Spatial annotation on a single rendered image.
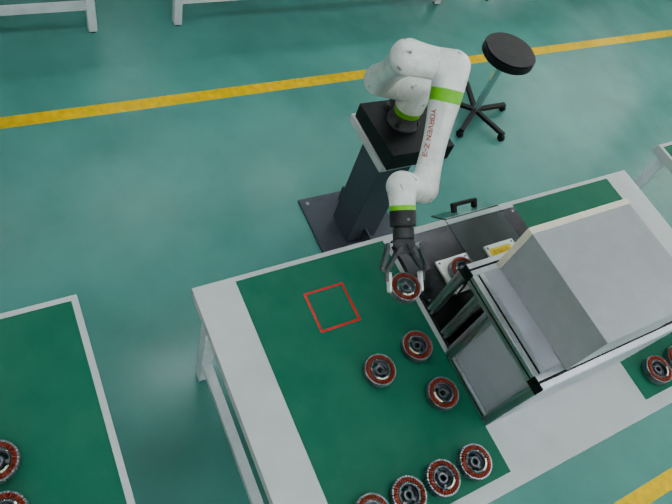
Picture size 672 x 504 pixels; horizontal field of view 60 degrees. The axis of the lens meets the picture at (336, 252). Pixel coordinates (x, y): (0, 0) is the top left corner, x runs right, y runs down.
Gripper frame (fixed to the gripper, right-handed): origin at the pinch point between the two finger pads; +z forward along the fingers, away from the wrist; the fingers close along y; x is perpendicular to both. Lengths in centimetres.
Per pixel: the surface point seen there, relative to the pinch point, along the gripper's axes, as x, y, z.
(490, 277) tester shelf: 23.2, -19.3, -2.8
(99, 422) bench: 4, 99, 35
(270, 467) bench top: 13, 51, 51
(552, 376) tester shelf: 40, -28, 26
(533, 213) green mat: -34, -78, -27
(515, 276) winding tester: 27.6, -25.5, -2.9
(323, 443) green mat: 11, 34, 47
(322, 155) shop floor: -147, -15, -71
